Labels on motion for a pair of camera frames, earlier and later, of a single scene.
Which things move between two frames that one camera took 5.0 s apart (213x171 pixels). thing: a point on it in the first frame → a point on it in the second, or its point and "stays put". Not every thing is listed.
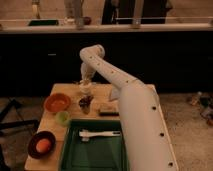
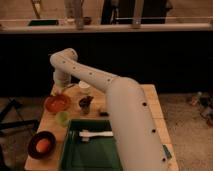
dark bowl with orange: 41,145 stays put
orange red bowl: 57,102 stays put
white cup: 85,88 stays put
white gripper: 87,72 → 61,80
